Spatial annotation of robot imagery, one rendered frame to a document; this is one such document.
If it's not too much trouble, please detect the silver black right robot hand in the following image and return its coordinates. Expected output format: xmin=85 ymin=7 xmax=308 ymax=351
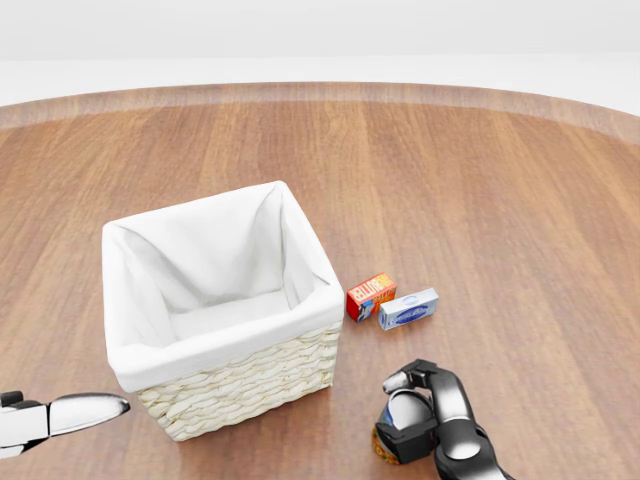
xmin=374 ymin=358 xmax=516 ymax=480

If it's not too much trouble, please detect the red butter box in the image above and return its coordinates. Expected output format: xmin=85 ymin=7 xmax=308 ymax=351
xmin=345 ymin=272 xmax=399 ymax=324

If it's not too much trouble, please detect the white lined wicker basket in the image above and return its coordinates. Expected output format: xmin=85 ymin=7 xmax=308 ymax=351
xmin=101 ymin=180 xmax=346 ymax=443

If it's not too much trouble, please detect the pale blue printed box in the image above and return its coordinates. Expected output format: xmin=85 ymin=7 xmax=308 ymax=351
xmin=377 ymin=287 xmax=441 ymax=332

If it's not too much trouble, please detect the alphabet soup tin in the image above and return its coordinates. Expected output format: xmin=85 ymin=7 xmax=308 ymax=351
xmin=370 ymin=388 xmax=432 ymax=467

